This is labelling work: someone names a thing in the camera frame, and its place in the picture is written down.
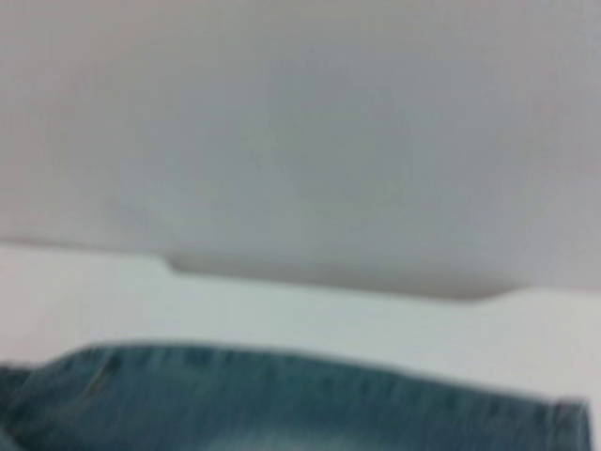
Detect blue denim shorts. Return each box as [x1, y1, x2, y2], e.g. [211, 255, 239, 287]
[0, 344, 595, 451]

